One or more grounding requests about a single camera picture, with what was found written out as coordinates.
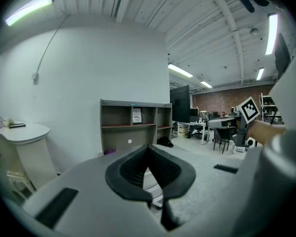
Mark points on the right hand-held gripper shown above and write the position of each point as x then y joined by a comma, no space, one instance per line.
249,110

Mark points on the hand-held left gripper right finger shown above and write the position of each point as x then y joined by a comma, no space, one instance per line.
207,181

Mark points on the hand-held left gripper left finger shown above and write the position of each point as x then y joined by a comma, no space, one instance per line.
84,189

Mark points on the person's right forearm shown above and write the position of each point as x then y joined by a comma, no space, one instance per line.
264,132

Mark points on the black metal-leg chair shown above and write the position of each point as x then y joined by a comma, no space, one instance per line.
222,133

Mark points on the white-framed table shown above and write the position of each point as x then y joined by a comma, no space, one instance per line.
195,124

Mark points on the white round-lens device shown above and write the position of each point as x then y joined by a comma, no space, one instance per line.
250,142

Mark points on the long ceiling tube light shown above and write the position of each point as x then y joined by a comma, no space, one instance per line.
260,73
29,9
206,84
180,70
271,33

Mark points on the black television on stand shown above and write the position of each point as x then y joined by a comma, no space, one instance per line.
180,102

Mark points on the small purple object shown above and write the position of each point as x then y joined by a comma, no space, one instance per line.
110,152

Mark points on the metal storage rack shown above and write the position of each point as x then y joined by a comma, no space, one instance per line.
267,105

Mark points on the white carved-leg side table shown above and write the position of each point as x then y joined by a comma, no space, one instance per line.
19,181

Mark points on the white curved counter table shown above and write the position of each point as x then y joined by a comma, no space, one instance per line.
22,137

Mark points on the dark-edged flat box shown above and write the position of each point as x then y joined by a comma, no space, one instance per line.
17,125

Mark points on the round ceiling sensor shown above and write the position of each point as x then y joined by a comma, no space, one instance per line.
253,31

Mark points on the small flower ornament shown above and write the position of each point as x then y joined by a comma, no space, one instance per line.
1,122

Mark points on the wall conduit with junction box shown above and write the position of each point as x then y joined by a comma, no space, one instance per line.
35,78

